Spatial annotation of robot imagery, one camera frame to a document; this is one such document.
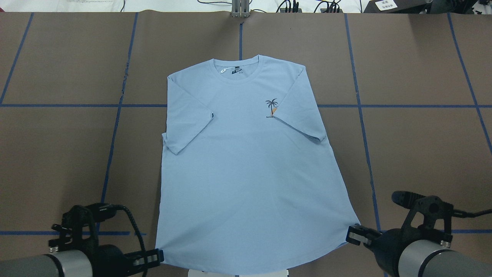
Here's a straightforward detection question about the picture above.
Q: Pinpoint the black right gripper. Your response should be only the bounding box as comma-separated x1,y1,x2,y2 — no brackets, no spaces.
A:
346,225,408,270

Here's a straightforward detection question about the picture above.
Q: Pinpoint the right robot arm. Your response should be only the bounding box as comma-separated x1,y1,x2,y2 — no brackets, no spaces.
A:
346,224,492,277

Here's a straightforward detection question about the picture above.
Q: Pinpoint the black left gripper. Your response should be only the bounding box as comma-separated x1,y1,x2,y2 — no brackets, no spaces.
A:
91,244,165,277

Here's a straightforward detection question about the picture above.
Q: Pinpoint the light blue t-shirt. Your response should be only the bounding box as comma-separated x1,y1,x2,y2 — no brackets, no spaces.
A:
155,55,360,275

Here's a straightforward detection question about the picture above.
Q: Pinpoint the black braided cable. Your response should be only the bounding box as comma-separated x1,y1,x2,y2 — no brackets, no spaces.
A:
115,206,148,277

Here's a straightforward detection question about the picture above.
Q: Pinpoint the black box with label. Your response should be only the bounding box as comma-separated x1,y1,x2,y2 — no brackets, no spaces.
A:
363,0,432,14

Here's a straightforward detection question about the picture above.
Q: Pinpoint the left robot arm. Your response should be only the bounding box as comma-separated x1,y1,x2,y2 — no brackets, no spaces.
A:
0,244,165,277

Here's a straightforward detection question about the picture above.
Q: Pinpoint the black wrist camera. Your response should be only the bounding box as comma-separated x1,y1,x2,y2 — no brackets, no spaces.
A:
48,203,116,255
391,191,454,248

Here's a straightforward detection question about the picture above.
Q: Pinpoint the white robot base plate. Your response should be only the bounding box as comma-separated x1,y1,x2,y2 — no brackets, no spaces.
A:
188,268,289,277

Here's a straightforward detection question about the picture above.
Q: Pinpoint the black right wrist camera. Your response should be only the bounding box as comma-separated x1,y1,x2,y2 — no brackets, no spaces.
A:
391,191,454,248

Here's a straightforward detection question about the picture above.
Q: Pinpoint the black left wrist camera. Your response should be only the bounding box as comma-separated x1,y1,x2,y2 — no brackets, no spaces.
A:
48,203,116,255

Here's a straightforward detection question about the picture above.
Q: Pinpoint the aluminium frame post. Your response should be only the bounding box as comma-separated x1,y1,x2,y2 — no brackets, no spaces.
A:
231,0,251,18

